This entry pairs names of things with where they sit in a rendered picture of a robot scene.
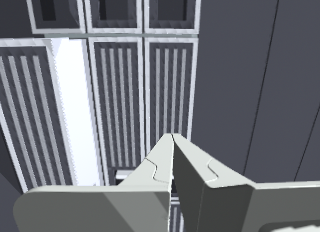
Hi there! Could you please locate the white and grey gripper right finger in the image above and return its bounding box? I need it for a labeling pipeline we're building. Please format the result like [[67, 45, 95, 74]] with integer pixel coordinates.
[[171, 134, 320, 232]]

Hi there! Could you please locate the black rack frame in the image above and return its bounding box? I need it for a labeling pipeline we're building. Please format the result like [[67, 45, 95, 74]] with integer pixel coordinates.
[[0, 0, 320, 232]]

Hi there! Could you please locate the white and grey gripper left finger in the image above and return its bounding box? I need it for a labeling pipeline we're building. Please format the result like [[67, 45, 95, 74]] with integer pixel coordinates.
[[13, 134, 174, 232]]

